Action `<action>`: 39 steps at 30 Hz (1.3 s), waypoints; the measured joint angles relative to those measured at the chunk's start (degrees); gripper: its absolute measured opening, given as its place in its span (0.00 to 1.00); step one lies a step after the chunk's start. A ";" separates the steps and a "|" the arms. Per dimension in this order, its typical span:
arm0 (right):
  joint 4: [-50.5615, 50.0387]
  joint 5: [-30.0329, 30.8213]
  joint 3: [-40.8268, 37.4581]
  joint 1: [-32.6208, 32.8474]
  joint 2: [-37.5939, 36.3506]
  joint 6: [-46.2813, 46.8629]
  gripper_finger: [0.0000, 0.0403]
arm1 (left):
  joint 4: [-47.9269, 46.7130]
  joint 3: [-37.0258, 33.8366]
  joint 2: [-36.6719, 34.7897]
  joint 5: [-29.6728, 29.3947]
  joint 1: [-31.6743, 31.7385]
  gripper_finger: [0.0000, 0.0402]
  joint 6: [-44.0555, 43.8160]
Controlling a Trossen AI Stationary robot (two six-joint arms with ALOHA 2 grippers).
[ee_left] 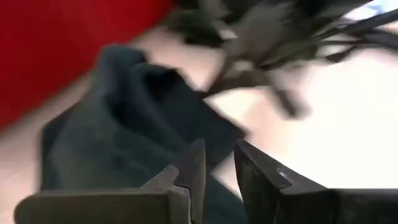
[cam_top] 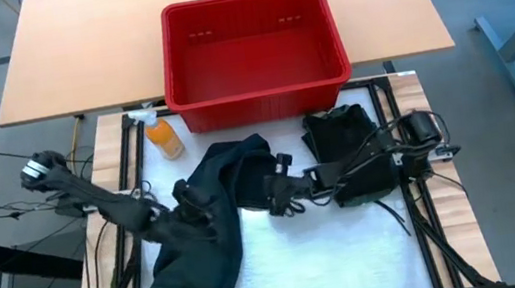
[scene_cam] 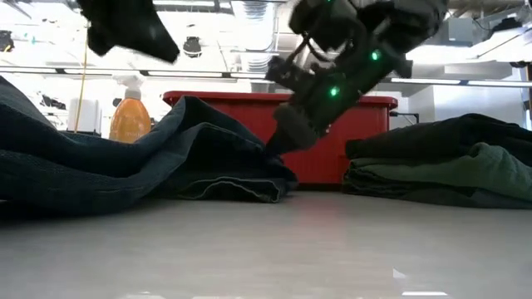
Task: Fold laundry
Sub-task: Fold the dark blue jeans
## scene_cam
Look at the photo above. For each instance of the orange spray bottle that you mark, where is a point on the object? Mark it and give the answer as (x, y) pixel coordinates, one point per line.
(131, 120)

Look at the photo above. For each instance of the black trousers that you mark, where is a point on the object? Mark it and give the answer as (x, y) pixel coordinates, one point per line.
(436, 137)

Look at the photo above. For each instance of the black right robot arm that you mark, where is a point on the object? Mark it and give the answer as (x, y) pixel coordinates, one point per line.
(395, 21)

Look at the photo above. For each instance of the white box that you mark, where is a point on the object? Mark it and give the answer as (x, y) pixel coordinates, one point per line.
(85, 116)

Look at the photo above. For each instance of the red plastic laundry basket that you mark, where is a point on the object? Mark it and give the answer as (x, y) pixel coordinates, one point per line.
(332, 162)

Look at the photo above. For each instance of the black metal bracket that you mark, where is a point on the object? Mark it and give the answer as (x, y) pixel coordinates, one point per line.
(405, 113)

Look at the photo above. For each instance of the ceiling light strip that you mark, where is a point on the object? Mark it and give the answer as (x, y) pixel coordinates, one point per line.
(457, 81)
(187, 74)

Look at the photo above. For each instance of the black ceiling dome fixture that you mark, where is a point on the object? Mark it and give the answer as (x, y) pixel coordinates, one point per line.
(192, 46)

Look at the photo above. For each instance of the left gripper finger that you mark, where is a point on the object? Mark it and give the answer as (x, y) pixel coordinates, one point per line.
(137, 37)

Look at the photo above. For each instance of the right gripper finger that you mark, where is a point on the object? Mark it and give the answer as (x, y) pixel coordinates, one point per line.
(293, 130)

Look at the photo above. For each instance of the green button shirt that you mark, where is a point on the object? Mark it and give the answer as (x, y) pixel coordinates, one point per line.
(457, 174)

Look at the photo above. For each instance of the dark denim jeans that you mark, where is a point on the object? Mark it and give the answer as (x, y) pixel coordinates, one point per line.
(124, 166)

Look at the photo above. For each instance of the dark navy shorts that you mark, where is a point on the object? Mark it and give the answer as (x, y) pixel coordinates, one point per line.
(478, 202)

